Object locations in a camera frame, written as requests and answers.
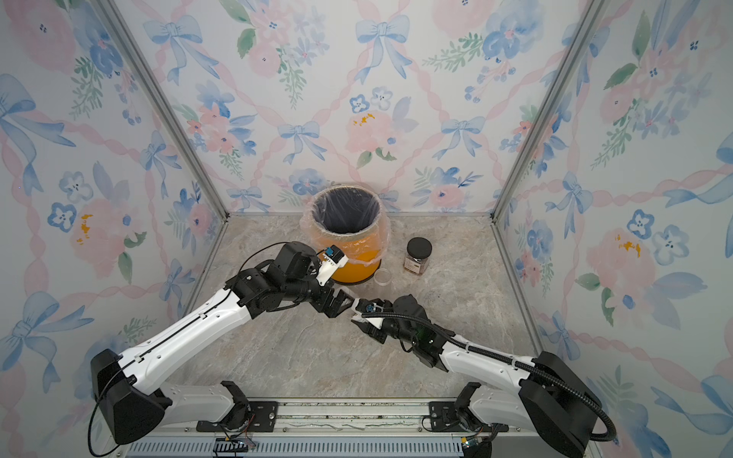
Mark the labelled flower tea jar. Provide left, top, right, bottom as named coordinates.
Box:
left=403, top=237, right=433, bottom=275

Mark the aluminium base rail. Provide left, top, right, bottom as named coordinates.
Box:
left=116, top=398, right=558, bottom=457

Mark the clear plastic bin liner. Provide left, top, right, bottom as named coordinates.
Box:
left=302, top=182, right=392, bottom=267

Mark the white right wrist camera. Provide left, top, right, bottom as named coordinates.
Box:
left=350, top=299, right=391, bottom=330

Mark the clear jar with dried roses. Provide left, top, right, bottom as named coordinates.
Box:
left=373, top=268, right=393, bottom=287

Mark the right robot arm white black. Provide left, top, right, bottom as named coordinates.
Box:
left=351, top=295, right=617, bottom=457

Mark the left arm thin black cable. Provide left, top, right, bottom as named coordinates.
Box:
left=87, top=241, right=287, bottom=458

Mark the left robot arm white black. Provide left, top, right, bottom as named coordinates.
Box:
left=90, top=242, right=355, bottom=446

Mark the orange trash bin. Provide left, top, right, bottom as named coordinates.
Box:
left=308, top=184, right=386, bottom=285

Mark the white-lidded flower tea jar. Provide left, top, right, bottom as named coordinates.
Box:
left=350, top=298, right=381, bottom=315

